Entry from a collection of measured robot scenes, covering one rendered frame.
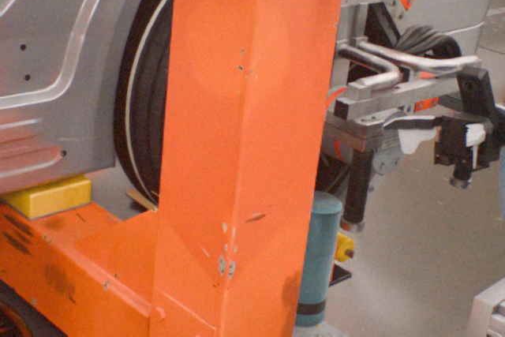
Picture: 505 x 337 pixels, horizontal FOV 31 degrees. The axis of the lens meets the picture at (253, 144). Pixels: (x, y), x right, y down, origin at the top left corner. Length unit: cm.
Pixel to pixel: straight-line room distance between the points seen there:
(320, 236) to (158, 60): 44
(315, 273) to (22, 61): 66
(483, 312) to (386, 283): 158
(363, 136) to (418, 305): 146
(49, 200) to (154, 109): 25
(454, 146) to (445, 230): 199
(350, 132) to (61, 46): 52
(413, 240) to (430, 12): 117
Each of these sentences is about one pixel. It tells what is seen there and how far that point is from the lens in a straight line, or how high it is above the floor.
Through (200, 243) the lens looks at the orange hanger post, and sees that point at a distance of 126.
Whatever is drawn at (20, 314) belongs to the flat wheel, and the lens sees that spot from 174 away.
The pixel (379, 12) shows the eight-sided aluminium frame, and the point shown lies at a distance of 188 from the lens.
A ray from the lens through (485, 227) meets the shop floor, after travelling 351.
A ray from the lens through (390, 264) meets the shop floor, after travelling 310.
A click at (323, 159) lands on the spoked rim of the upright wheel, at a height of 70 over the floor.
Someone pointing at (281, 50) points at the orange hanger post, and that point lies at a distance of 115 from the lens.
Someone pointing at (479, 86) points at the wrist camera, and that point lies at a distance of 143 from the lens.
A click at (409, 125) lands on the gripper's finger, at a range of 142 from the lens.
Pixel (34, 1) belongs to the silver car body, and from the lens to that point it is 156.
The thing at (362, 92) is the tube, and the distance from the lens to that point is 151.
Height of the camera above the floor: 145
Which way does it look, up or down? 22 degrees down
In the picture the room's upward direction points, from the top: 7 degrees clockwise
